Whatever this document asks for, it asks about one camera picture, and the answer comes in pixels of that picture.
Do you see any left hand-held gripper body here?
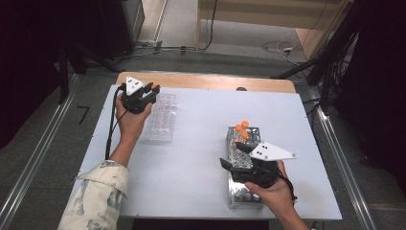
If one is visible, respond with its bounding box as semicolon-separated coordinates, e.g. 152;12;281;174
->
120;76;157;115

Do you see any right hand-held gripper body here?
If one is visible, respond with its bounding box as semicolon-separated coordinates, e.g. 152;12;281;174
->
229;141;297;190

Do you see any clear acrylic tube rack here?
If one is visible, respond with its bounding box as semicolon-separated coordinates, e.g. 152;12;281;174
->
142;93;178;145

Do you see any metal tube rack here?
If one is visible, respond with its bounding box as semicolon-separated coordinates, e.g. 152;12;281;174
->
226;126;267;210

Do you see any person's left hand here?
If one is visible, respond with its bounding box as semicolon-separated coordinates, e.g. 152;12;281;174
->
114;95;154;142

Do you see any person's right hand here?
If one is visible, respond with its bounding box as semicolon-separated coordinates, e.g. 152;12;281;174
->
244;160;297;216

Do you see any power strip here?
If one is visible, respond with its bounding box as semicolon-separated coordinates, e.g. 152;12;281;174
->
135;39;164;50

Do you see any metal floor strip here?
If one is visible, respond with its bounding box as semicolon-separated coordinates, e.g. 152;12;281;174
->
152;0;170;42

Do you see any black equipment cabinet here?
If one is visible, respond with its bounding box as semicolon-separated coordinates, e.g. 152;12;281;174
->
95;0;146;61

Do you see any dark curtain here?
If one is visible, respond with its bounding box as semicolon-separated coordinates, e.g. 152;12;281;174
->
0;0;103;150
333;0;406;196

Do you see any wooden cabinet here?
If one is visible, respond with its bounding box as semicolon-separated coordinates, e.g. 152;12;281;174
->
196;0;355;61

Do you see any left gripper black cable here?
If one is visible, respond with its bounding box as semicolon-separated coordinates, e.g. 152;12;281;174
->
104;83;127;161

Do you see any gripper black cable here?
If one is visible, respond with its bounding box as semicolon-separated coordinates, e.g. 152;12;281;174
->
104;83;127;161
277;167;299;203

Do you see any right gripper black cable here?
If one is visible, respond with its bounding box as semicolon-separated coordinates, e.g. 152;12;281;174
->
277;167;299;203

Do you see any black hanging cable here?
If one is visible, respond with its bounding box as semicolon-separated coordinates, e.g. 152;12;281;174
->
200;0;219;52

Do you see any aluminium rail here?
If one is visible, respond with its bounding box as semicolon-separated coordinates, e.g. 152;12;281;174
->
0;74;82;230
314;104;379;230

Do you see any white floor cable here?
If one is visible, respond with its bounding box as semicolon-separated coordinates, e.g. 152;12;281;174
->
261;40;300;66

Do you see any bundle of black cables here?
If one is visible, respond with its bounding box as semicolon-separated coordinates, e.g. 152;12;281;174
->
328;32;358;84

